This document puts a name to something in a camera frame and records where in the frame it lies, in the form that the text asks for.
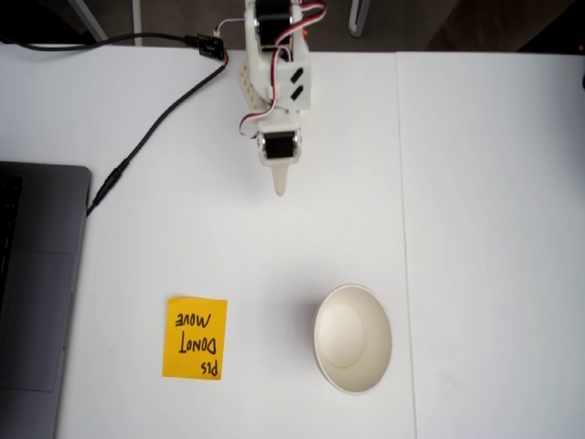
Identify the dark grey laptop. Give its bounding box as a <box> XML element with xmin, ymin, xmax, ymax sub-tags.
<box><xmin>0</xmin><ymin>160</ymin><xmax>92</xmax><ymax>439</ymax></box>

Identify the black USB cable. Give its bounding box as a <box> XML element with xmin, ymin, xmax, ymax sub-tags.
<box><xmin>0</xmin><ymin>32</ymin><xmax>198</xmax><ymax>52</ymax></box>

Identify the yellow handwritten sticky note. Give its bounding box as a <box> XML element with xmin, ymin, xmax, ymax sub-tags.
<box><xmin>161</xmin><ymin>296</ymin><xmax>229</xmax><ymax>381</ymax></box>

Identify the brown paper cup with note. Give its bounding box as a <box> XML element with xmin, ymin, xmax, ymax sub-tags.
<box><xmin>313</xmin><ymin>283</ymin><xmax>394</xmax><ymax>397</ymax></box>

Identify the small black circuit board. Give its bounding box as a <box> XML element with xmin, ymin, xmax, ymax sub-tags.
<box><xmin>195</xmin><ymin>31</ymin><xmax>229</xmax><ymax>61</ymax></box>

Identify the black cable with barrel connector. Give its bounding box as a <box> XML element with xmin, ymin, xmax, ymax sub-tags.
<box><xmin>85</xmin><ymin>63</ymin><xmax>229</xmax><ymax>217</ymax></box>

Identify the upright white metal leg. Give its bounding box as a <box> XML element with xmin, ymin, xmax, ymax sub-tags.
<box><xmin>132</xmin><ymin>0</ymin><xmax>144</xmax><ymax>47</ymax></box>

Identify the slanted grey metal leg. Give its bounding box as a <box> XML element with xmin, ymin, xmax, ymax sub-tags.
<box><xmin>68</xmin><ymin>0</ymin><xmax>111</xmax><ymax>43</ymax></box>

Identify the grey metal chair leg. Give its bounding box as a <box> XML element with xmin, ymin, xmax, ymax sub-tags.
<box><xmin>348</xmin><ymin>0</ymin><xmax>372</xmax><ymax>37</ymax></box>

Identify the red white black servo cable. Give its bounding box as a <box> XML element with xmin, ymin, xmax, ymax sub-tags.
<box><xmin>239</xmin><ymin>2</ymin><xmax>328</xmax><ymax>141</ymax></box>

